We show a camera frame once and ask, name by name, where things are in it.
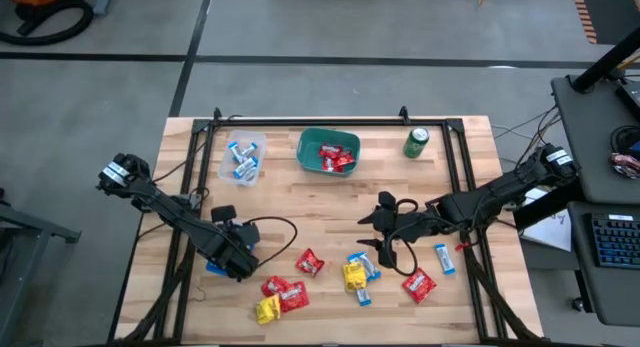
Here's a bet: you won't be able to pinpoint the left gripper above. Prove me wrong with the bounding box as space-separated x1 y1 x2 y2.
207 205 261 283

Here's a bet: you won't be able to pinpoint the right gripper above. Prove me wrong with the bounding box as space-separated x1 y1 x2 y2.
357 190 444 269

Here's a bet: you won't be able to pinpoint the yellow Sour Patch candy pack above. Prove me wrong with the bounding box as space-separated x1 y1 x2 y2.
254 293 283 326
342 260 369 293

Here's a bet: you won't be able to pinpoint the blue plastic basket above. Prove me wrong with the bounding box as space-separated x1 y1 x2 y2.
205 221 261 278

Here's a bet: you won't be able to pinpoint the clear plastic container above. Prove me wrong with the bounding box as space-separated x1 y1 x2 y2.
217 129 268 189

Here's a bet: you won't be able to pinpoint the green Sprite can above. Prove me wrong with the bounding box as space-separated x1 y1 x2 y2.
402 125 431 160

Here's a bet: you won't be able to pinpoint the teal plastic bin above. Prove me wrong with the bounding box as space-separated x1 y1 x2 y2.
296 126 362 179

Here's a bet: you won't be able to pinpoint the black desk leg bar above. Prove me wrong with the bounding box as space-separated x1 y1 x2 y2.
513 179 585 232

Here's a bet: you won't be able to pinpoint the white paper sheet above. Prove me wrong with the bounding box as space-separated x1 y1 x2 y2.
519 186 573 253

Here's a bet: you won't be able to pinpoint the grey metal cart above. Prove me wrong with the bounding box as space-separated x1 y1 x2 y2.
0 186 82 347

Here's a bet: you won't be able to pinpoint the grey office desk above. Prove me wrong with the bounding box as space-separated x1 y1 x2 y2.
551 74 640 206
567 201 640 328

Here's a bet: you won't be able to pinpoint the black backlit keyboard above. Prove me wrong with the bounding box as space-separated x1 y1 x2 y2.
589 212 640 270

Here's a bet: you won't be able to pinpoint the pink patterned pouch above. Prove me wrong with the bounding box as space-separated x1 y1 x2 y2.
609 152 640 180

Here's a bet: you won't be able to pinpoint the black monitor stand pole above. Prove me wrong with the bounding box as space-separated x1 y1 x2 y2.
571 26 640 94

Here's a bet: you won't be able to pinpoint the dark floor mat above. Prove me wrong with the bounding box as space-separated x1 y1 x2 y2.
579 0 640 46

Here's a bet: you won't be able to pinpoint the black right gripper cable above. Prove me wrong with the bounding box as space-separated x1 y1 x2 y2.
382 197 420 278

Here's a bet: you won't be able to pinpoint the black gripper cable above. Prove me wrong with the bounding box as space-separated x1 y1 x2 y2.
244 215 299 268
382 197 420 278

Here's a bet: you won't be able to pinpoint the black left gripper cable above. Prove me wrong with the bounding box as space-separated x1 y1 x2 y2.
244 215 299 268

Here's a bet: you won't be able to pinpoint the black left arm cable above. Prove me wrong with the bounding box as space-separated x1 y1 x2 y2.
151 139 207 184

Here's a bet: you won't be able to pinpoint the black floor cables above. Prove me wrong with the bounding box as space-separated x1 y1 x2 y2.
492 104 564 166

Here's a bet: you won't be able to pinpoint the coiled black cable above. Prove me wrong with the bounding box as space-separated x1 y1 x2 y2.
609 125 640 156

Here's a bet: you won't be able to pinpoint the black vacuum hose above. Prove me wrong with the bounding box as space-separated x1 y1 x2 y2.
0 0 95 47

